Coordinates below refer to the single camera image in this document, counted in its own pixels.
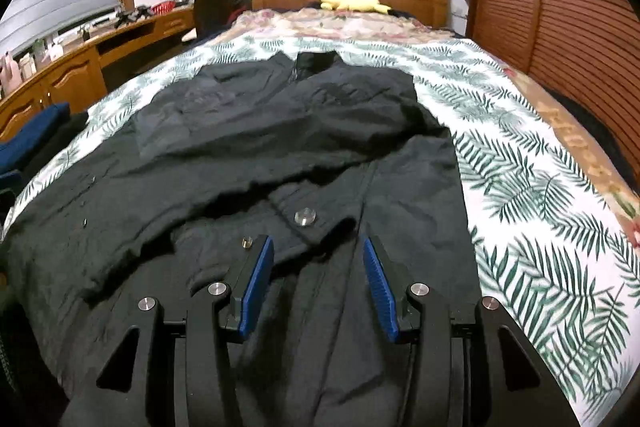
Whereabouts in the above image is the dark wooden chair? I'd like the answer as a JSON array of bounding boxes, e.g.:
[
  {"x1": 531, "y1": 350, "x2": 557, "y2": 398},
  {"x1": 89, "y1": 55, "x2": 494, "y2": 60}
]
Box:
[{"x1": 180, "y1": 0, "x2": 240, "y2": 45}]

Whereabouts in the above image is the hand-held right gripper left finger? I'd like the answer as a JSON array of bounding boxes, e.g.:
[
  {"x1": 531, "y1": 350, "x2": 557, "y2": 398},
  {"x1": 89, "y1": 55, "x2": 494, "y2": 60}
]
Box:
[{"x1": 60, "y1": 234, "x2": 276, "y2": 427}]

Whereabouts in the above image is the leaf print blanket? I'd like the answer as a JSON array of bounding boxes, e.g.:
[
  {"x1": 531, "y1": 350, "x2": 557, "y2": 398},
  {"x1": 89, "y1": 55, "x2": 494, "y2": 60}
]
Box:
[{"x1": 2, "y1": 34, "x2": 640, "y2": 418}]

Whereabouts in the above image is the wooden louvered wardrobe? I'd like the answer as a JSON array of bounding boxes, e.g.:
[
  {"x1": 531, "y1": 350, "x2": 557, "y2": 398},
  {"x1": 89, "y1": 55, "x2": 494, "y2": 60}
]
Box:
[{"x1": 462, "y1": 0, "x2": 640, "y2": 168}]

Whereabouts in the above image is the navy folded garment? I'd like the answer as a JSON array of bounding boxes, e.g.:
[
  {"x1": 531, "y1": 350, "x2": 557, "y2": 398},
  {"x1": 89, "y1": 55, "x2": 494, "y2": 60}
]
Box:
[{"x1": 0, "y1": 103, "x2": 71, "y2": 180}]

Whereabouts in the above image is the black tripod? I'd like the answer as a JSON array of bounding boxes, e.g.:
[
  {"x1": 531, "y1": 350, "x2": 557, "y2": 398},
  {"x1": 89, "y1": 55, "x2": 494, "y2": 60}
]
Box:
[{"x1": 114, "y1": 7, "x2": 151, "y2": 29}]

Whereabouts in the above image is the wooden desk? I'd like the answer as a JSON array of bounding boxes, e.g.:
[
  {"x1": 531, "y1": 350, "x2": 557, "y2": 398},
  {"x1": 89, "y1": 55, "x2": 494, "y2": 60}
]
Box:
[{"x1": 0, "y1": 4, "x2": 197, "y2": 142}]

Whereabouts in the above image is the pink bottle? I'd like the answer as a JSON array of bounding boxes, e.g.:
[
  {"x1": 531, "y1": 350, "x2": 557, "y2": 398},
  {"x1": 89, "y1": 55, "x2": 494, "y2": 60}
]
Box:
[{"x1": 0, "y1": 52, "x2": 16, "y2": 95}]

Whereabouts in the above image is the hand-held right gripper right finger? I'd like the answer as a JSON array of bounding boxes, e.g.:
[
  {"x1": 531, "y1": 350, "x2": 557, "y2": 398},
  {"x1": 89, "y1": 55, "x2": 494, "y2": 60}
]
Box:
[{"x1": 362, "y1": 236, "x2": 581, "y2": 427}]

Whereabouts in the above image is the floral blanket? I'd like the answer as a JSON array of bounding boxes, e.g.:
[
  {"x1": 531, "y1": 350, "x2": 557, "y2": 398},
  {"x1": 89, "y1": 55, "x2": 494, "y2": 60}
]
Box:
[{"x1": 220, "y1": 7, "x2": 640, "y2": 253}]

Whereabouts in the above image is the black jacket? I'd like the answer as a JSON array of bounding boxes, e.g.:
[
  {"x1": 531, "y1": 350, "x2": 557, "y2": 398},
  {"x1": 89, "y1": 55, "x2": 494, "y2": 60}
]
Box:
[{"x1": 0, "y1": 51, "x2": 483, "y2": 427}]

